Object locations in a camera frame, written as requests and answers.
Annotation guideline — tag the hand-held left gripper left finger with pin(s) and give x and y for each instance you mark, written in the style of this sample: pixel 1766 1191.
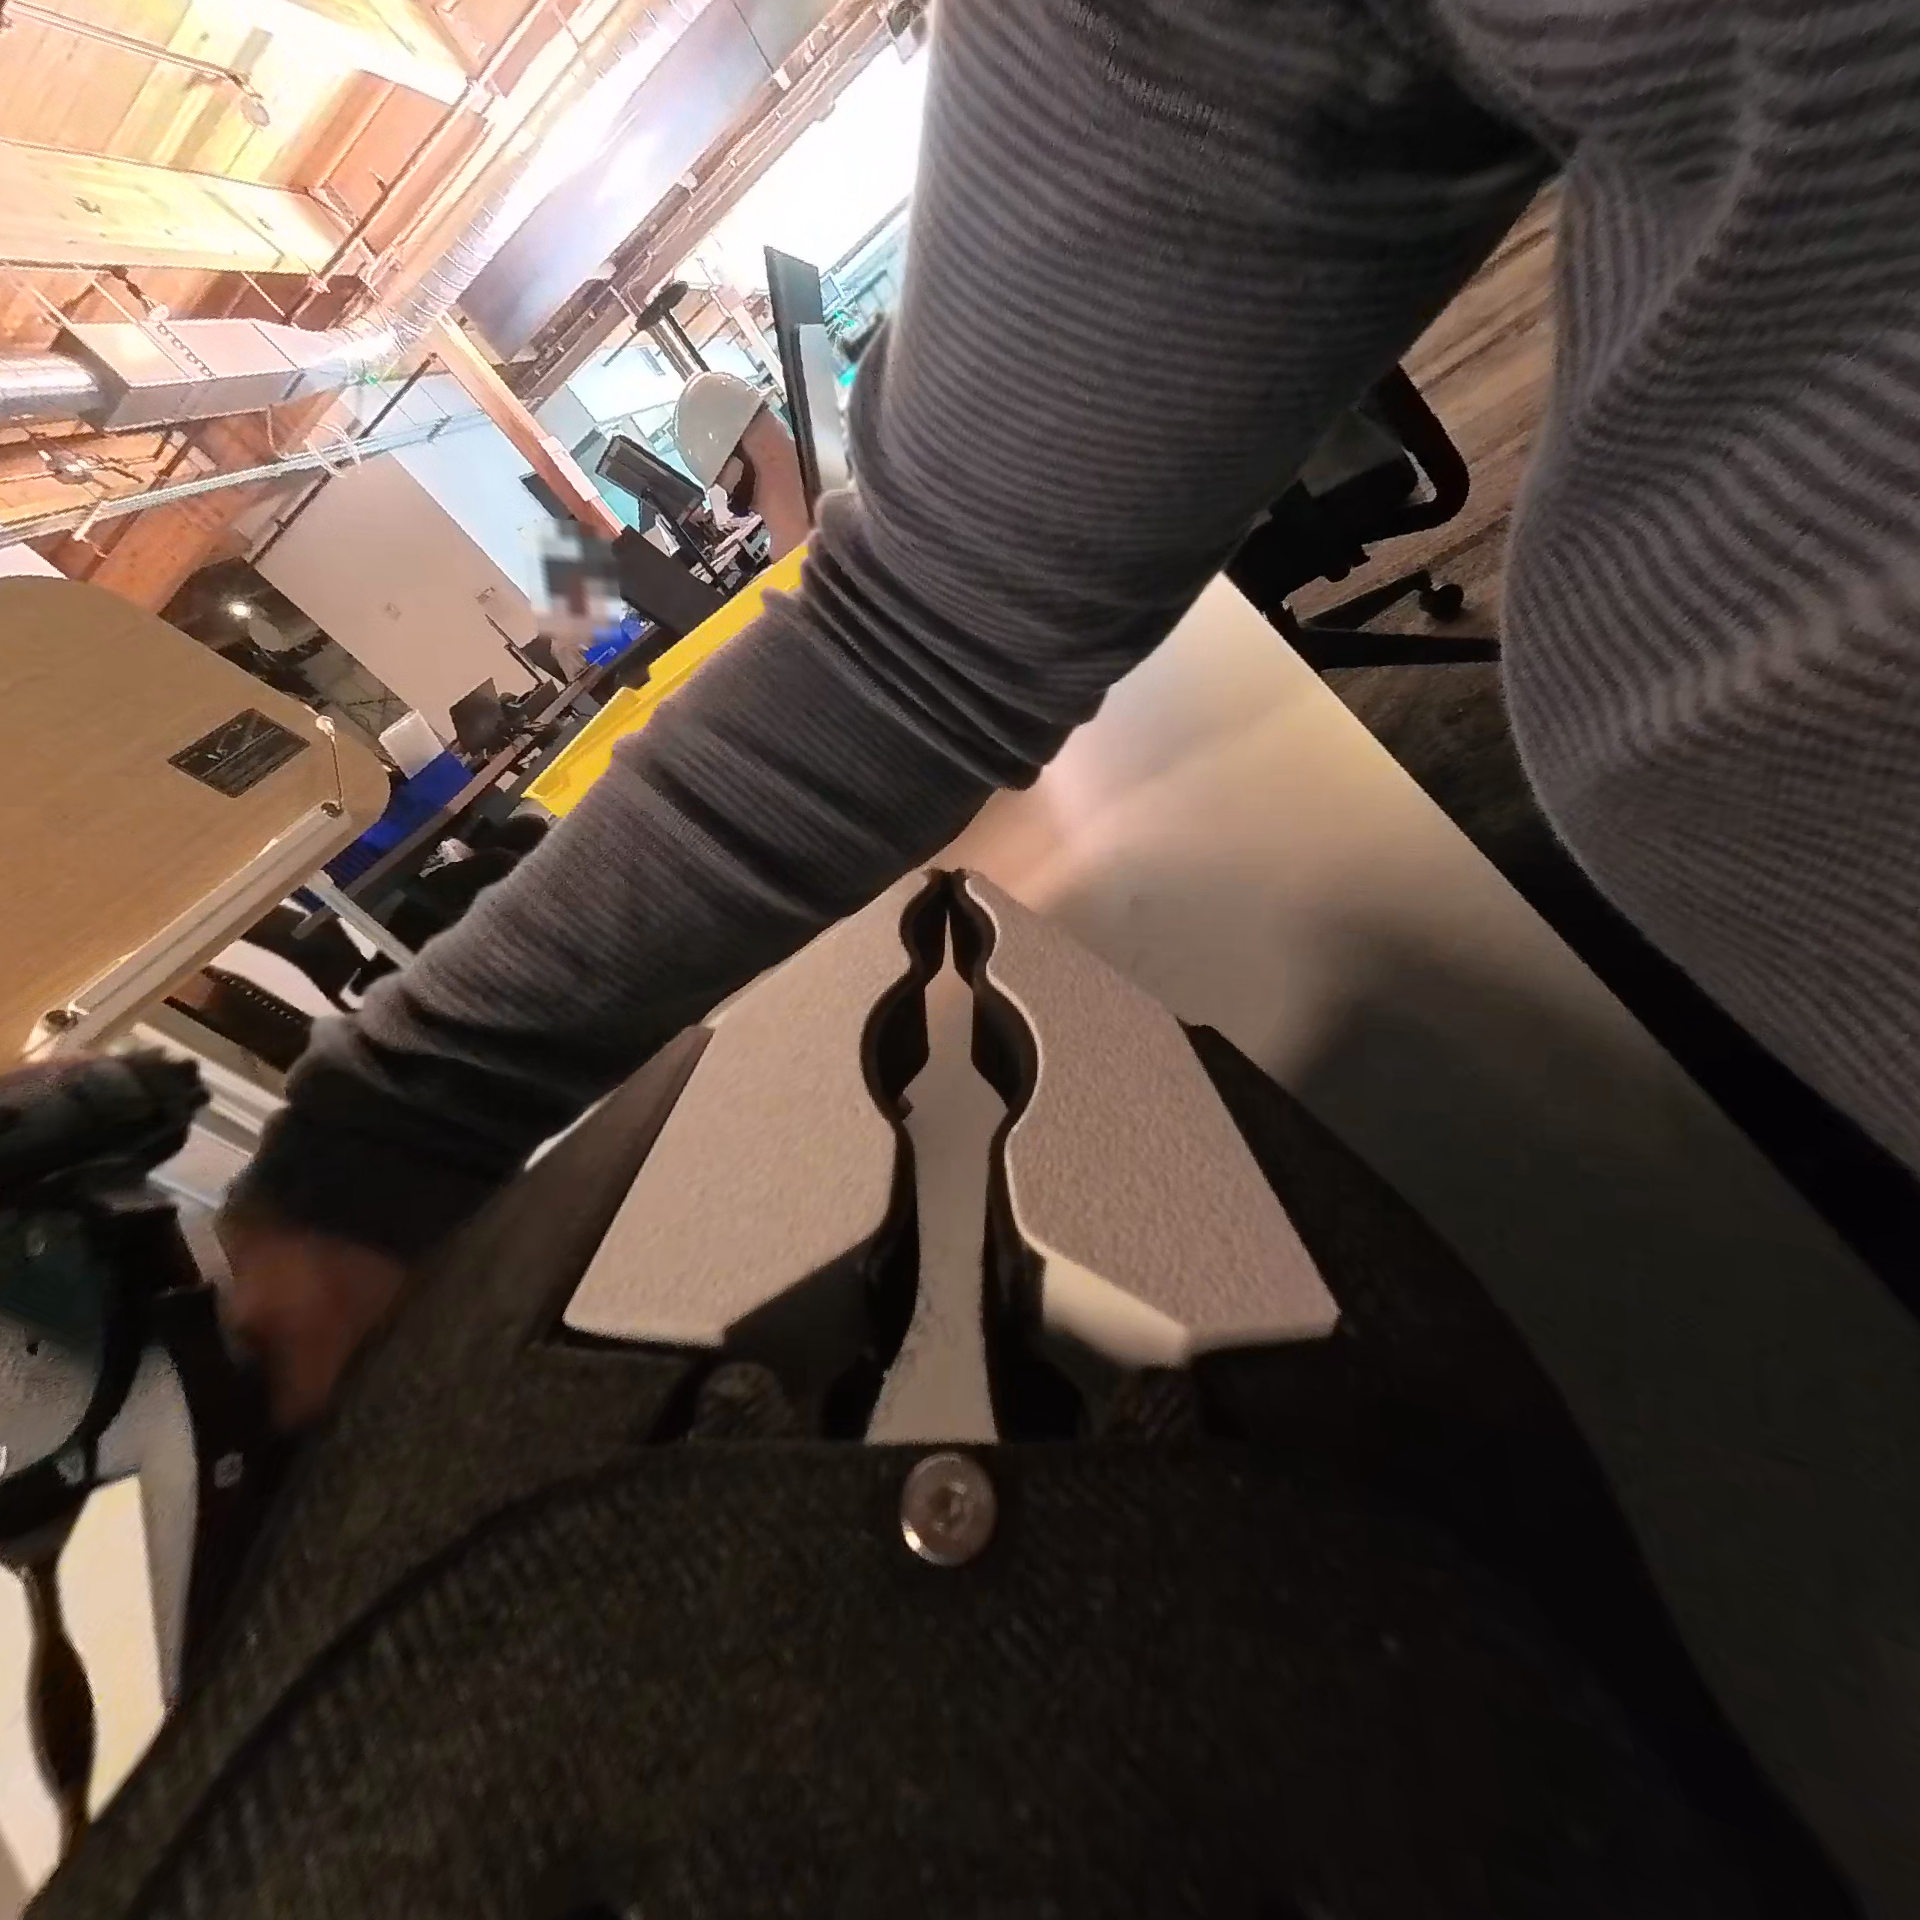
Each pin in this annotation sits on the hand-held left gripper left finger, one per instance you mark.
pixel 750 1185

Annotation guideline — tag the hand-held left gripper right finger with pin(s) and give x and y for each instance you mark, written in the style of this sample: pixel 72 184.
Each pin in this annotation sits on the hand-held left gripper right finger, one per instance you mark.
pixel 1171 1185

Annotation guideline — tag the person's right hand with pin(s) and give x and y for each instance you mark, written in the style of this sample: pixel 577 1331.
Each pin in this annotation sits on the person's right hand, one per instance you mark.
pixel 314 1319

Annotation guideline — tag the black office chair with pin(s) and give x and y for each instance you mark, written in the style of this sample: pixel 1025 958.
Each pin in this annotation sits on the black office chair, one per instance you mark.
pixel 466 885
pixel 1351 523

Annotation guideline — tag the stack of blue bins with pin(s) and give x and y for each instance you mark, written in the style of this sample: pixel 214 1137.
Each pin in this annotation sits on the stack of blue bins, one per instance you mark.
pixel 421 810

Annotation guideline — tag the yellow plastic bin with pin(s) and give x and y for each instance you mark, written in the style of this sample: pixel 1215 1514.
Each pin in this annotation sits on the yellow plastic bin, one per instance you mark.
pixel 616 735

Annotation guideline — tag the white hard hat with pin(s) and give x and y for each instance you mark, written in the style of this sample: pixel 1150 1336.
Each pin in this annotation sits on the white hard hat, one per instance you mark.
pixel 718 420

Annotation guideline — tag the person's torso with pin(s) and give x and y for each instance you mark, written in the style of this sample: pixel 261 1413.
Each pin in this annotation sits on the person's torso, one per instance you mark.
pixel 1725 600

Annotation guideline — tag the black computer monitor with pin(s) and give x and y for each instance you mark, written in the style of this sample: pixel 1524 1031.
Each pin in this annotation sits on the black computer monitor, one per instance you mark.
pixel 794 374

